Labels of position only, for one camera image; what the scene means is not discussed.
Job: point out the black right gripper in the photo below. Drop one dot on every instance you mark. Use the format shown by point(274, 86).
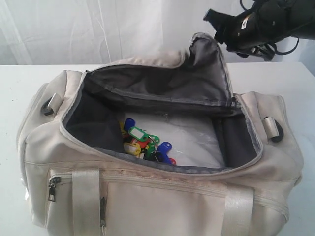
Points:
point(256, 31)

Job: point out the colourful key tag bunch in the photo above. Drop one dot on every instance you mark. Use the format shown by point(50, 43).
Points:
point(142, 145)

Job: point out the cream duffel bag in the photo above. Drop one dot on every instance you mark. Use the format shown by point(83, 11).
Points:
point(79, 180)

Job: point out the white plastic-wrapped package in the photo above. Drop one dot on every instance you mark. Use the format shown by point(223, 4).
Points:
point(193, 138)

